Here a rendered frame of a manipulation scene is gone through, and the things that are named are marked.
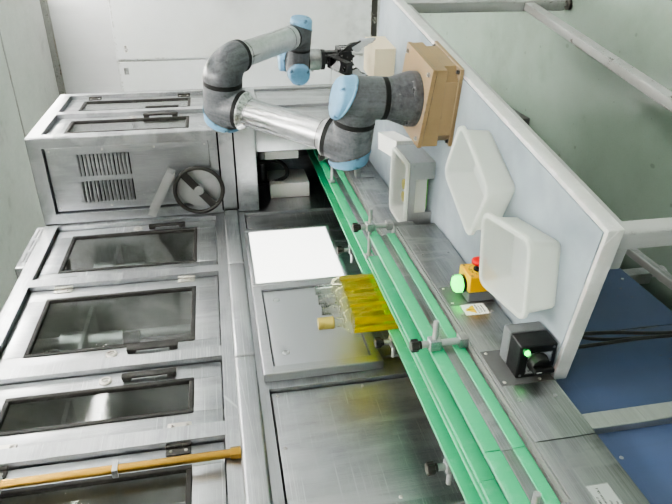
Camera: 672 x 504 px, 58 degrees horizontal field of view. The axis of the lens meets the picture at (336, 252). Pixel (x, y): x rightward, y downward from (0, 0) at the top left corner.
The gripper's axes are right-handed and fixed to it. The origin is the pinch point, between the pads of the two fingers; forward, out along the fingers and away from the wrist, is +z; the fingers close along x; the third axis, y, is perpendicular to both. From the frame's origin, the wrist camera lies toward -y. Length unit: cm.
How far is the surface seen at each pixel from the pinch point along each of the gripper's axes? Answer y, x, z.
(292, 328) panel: -77, 58, -41
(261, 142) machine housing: 20, 39, -42
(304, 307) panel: -66, 59, -36
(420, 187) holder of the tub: -60, 21, 1
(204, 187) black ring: 17, 57, -67
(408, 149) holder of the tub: -46.8, 14.4, 0.4
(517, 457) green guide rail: -156, 23, -11
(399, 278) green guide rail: -93, 29, -14
